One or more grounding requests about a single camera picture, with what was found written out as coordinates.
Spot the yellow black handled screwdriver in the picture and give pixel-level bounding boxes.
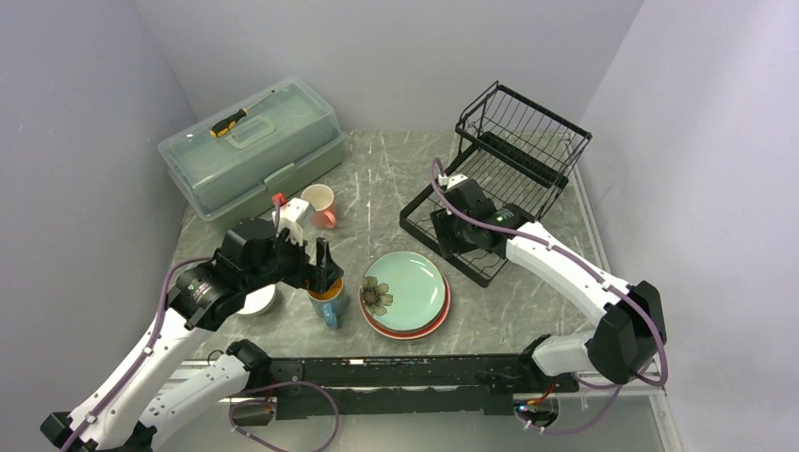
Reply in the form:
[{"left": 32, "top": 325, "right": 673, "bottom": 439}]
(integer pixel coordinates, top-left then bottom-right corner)
[{"left": 209, "top": 89, "right": 275, "bottom": 137}]

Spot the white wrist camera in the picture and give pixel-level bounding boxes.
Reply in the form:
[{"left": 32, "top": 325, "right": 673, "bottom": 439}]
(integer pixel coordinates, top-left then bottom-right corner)
[
  {"left": 271, "top": 193, "right": 315, "bottom": 245},
  {"left": 435, "top": 173, "right": 468, "bottom": 191}
]

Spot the black wire dish rack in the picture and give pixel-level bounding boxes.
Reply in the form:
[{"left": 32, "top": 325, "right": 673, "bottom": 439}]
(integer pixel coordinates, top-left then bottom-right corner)
[{"left": 399, "top": 81, "right": 593, "bottom": 287}]

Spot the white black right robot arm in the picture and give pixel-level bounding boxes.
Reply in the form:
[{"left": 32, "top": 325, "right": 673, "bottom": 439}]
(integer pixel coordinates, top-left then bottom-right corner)
[{"left": 430, "top": 173, "right": 668, "bottom": 391}]

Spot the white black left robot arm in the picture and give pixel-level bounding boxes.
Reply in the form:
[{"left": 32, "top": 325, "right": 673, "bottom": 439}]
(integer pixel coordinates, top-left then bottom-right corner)
[{"left": 40, "top": 218, "right": 343, "bottom": 451}]

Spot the pink ceramic mug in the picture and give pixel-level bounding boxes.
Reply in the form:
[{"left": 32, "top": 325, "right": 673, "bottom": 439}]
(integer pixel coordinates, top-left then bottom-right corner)
[{"left": 301, "top": 184, "right": 337, "bottom": 229}]

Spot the white ceramic bowl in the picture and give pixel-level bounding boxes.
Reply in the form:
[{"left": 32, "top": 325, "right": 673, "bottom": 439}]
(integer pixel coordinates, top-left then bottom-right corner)
[{"left": 237, "top": 284, "right": 277, "bottom": 316}]

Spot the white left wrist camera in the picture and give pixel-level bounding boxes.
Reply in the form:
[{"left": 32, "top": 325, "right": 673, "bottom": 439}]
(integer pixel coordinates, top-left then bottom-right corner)
[{"left": 271, "top": 193, "right": 315, "bottom": 245}]

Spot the light blue flower plate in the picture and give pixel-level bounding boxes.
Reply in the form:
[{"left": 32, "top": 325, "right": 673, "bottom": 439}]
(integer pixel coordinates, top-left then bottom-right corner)
[{"left": 359, "top": 251, "right": 449, "bottom": 335}]

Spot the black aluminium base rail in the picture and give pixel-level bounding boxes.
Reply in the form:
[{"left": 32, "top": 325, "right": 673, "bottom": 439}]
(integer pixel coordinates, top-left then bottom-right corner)
[{"left": 158, "top": 355, "right": 666, "bottom": 431}]

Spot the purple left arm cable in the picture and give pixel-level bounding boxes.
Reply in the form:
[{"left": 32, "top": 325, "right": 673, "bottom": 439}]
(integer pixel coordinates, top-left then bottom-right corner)
[{"left": 58, "top": 256, "right": 214, "bottom": 452}]

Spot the red teal rimmed plate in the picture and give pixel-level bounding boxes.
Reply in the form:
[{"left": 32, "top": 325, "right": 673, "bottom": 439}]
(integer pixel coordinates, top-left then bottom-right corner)
[{"left": 360, "top": 277, "right": 451, "bottom": 341}]

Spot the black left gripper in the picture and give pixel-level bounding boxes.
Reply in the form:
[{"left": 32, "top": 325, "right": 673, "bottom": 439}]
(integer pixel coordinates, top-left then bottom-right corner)
[{"left": 243, "top": 221, "right": 343, "bottom": 293}]

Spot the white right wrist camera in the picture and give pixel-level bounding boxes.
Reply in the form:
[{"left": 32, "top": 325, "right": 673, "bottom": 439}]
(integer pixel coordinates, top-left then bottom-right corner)
[{"left": 435, "top": 173, "right": 468, "bottom": 191}]

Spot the green translucent plastic storage box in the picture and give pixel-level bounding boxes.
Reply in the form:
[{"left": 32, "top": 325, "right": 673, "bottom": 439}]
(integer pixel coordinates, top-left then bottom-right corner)
[{"left": 157, "top": 76, "right": 345, "bottom": 226}]

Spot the blue mug orange inside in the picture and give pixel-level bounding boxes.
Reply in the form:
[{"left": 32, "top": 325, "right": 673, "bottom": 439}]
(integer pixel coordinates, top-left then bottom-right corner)
[{"left": 306, "top": 278, "right": 350, "bottom": 330}]

